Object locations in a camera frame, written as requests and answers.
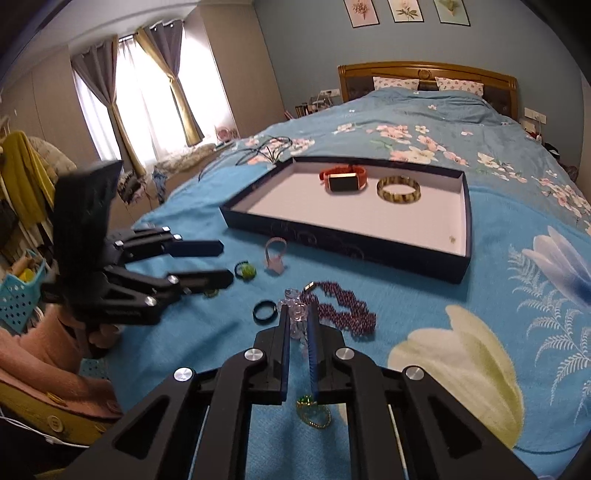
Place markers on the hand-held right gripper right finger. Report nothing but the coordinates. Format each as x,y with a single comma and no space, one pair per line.
314,355

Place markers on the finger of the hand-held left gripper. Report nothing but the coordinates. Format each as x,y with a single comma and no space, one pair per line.
198,249
203,280

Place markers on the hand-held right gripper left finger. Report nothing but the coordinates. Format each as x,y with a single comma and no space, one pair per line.
287,350

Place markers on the dark blue shallow box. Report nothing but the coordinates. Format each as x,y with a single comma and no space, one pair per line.
346,219

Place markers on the person's left forearm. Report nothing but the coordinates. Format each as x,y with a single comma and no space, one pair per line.
41,364

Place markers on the person's left hand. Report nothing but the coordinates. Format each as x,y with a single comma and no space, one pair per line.
104,336

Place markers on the yellow garment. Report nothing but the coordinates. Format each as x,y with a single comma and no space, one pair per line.
23,170

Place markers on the light blue plastic basket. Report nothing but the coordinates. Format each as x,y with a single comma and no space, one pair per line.
18,295

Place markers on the grey and gold curtain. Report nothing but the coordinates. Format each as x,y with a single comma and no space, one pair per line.
171,60
97,78

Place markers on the orange smartwatch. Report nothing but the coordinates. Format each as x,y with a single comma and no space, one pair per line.
344,182

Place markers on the tortoiseshell bangle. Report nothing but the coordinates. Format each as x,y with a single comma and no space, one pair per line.
383,194

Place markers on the blue flower print blanket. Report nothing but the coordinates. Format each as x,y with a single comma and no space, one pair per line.
508,300

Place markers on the mustard buttoned garment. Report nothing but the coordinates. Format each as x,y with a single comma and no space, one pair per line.
55,422

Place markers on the floral grey-blue duvet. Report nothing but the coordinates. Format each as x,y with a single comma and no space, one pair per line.
415,115

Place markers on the heart print pillow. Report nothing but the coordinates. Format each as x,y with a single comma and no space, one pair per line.
461,86
392,83

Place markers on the framed flower picture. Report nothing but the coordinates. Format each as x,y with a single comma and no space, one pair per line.
450,9
361,11
405,9

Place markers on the wooden headboard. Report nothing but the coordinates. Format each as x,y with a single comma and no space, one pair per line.
461,76

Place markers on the white wall socket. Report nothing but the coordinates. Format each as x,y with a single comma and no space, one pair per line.
535,114
328,93

